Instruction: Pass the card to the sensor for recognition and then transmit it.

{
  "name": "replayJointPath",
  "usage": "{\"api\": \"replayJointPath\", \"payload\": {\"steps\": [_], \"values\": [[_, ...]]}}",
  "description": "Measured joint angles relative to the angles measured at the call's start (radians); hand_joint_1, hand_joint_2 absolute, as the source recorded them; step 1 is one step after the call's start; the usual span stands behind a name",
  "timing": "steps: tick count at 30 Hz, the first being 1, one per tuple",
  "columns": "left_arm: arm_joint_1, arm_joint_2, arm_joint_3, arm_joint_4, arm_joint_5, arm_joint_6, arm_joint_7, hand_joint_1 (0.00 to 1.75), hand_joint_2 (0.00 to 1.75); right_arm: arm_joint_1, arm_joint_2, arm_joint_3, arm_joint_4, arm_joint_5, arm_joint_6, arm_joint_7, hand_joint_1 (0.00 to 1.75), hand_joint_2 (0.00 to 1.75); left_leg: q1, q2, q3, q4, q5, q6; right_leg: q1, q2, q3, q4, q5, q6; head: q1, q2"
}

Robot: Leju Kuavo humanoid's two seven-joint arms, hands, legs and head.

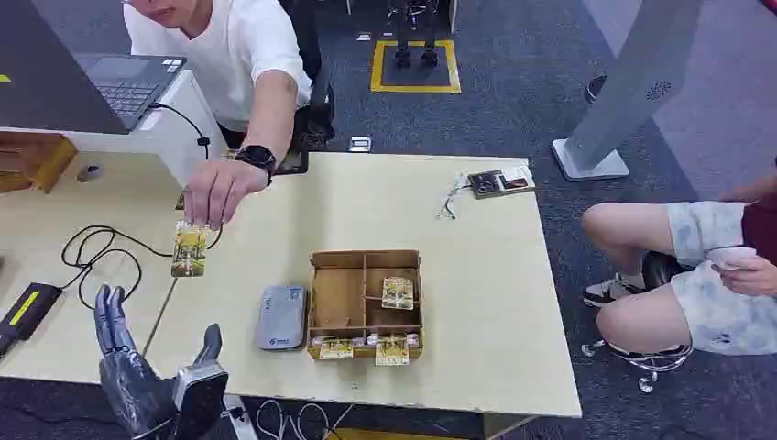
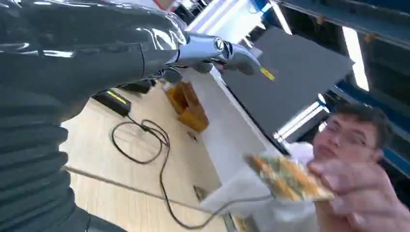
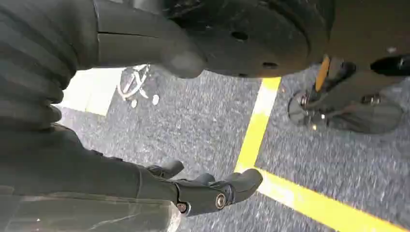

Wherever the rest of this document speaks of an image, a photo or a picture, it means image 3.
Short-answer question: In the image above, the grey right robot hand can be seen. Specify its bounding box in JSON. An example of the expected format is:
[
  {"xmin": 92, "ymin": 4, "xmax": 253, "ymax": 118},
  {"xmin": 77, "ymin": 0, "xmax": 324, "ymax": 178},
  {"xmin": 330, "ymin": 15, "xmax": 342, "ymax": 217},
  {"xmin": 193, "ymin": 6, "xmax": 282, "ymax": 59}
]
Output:
[{"xmin": 0, "ymin": 0, "xmax": 264, "ymax": 232}]

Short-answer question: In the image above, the white floor sheet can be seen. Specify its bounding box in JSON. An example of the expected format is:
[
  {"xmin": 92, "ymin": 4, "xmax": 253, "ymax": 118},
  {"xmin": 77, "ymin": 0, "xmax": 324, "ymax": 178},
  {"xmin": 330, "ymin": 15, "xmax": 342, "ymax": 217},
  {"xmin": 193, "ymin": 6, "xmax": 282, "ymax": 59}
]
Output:
[{"xmin": 60, "ymin": 67, "xmax": 126, "ymax": 116}]

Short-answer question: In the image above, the ribbed grey right arm sleeve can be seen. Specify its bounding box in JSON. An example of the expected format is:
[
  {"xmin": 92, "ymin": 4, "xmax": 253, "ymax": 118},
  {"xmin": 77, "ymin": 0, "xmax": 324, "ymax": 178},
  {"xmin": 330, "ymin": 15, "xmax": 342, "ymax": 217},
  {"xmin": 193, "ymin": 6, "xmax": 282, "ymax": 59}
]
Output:
[{"xmin": 0, "ymin": 0, "xmax": 97, "ymax": 131}]

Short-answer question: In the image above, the yellow floor tape strip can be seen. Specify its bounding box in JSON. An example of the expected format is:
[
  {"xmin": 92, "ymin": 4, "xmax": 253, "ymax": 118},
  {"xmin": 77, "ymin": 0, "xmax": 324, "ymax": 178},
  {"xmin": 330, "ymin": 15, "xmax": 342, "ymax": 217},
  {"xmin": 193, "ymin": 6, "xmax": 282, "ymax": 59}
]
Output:
[
  {"xmin": 234, "ymin": 77, "xmax": 282, "ymax": 173},
  {"xmin": 254, "ymin": 168, "xmax": 409, "ymax": 232}
]

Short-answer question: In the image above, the dark robot leg shell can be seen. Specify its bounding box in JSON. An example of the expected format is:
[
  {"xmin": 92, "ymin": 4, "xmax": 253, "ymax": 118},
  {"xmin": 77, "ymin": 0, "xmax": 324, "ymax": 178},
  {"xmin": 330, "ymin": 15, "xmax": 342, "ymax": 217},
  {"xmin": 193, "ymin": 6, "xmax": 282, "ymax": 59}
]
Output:
[{"xmin": 325, "ymin": 0, "xmax": 410, "ymax": 97}]

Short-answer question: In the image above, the white cable loop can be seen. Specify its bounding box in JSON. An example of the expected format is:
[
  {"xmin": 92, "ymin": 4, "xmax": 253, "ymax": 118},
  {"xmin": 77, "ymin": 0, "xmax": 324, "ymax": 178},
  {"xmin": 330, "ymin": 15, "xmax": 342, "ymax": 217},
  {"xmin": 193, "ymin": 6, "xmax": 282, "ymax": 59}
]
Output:
[{"xmin": 117, "ymin": 64, "xmax": 151, "ymax": 101}]

